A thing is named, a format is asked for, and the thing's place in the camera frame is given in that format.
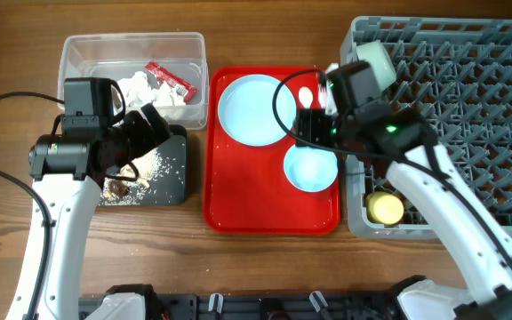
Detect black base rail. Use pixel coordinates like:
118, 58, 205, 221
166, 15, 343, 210
77, 291, 399, 320

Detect clear plastic bin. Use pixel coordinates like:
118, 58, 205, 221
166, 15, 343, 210
57, 32, 209, 130

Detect rice and peanut leftovers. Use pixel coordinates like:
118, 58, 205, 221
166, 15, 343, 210
100, 148, 181, 206

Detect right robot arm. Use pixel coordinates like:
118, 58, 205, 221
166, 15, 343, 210
291, 109, 512, 319

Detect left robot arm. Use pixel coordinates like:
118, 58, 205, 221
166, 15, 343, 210
7, 77, 172, 319

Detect red serving tray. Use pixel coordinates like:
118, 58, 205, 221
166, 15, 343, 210
203, 66, 340, 236

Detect white plastic spoon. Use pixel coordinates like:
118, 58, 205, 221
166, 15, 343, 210
298, 86, 314, 108

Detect pink plastic fork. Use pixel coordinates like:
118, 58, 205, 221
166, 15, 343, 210
318, 84, 328, 109

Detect light blue bowl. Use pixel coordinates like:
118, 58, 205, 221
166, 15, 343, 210
283, 145, 339, 193

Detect grey dishwasher rack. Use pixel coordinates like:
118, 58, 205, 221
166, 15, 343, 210
340, 16, 512, 237

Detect light blue plate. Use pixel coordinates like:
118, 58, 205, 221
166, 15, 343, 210
217, 74, 286, 147

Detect red snack wrapper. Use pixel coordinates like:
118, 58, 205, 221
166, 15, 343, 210
145, 61, 197, 102

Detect white tissue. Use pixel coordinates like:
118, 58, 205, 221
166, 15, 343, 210
117, 71, 186, 107

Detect yellow cup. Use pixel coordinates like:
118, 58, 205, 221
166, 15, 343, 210
365, 191, 404, 225

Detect green bowl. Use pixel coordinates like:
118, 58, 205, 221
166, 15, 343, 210
356, 40, 396, 92

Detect black plastic tray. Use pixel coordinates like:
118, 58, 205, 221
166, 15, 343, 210
98, 124, 188, 207

